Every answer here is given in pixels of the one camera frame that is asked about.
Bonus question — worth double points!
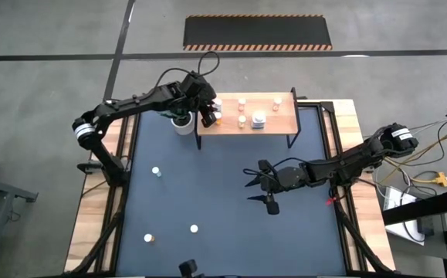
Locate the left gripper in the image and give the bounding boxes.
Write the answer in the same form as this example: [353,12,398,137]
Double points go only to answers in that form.
[182,72,218,128]

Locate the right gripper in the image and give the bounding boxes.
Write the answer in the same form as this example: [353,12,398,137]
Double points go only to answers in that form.
[245,159,305,216]

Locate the large white melatonin bottle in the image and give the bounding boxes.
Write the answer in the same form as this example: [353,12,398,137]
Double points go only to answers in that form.
[251,110,267,130]

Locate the snake plant white pot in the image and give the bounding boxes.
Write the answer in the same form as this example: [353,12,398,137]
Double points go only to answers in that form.
[160,109,196,136]

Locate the blue grey table mat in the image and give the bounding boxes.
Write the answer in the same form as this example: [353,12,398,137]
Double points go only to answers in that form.
[115,106,348,277]

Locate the black hazard striped floor mat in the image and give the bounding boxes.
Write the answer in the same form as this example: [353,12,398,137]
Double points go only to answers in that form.
[183,14,334,52]

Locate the small black device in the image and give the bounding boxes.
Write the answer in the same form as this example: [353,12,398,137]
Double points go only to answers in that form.
[178,259,200,278]

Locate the white box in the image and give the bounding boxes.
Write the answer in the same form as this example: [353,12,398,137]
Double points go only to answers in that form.
[383,185,427,246]

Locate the black desk bar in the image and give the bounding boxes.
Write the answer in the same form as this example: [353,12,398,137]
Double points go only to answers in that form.
[381,188,447,227]

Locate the yellow power splitter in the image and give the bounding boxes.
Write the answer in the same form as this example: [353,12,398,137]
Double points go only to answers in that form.
[428,171,447,189]

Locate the grey metal stand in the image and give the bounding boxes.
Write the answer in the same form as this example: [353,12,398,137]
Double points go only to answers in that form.
[0,173,39,278]

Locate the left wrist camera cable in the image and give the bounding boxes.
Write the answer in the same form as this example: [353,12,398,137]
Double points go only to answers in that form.
[155,51,221,90]

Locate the wooden shelf black frame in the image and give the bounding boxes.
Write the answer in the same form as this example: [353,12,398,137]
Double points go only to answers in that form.
[194,86,302,151]

